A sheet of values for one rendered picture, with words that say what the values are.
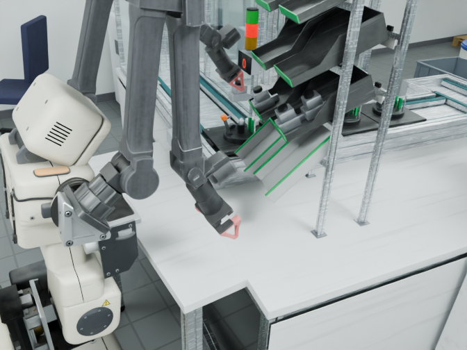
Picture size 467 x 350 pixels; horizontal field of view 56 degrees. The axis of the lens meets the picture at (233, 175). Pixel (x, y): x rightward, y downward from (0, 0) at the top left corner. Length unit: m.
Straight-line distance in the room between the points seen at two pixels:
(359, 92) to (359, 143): 0.64
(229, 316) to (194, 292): 1.09
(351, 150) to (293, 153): 0.51
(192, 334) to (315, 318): 0.35
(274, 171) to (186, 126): 0.52
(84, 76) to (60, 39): 3.26
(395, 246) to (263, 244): 0.41
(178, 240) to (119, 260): 0.23
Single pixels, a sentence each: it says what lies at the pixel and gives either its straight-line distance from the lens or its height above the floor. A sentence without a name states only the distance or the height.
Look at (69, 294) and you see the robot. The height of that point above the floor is 0.86.
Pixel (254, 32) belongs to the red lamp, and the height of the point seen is 1.33.
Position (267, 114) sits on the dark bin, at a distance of 1.34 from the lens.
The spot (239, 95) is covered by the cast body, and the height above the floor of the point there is 1.15.
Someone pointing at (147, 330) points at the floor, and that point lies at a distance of 2.26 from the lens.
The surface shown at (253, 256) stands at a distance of 1.32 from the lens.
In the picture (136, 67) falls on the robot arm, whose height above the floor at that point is 1.48.
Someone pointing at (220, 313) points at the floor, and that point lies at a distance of 2.31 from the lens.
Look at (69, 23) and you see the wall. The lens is 4.53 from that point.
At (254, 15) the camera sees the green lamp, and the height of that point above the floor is 1.39.
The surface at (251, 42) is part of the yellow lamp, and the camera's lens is 1.82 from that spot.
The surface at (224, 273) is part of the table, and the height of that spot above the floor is 0.86.
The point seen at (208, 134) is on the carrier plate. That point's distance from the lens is 1.75.
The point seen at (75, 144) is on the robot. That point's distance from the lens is 1.04.
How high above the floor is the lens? 1.73
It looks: 31 degrees down
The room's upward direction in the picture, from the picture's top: 2 degrees clockwise
